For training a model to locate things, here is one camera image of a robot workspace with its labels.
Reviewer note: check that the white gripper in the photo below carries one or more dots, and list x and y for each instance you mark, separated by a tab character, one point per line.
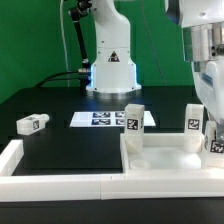
209	85

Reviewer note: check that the white square table top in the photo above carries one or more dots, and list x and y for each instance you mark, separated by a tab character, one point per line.
170	152

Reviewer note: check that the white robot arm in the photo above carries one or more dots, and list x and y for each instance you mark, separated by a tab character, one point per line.
114	72

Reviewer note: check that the white sheet with markers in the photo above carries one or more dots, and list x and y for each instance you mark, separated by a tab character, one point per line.
98	119

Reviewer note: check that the white U-shaped fence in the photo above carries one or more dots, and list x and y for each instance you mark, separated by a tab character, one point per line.
196	183

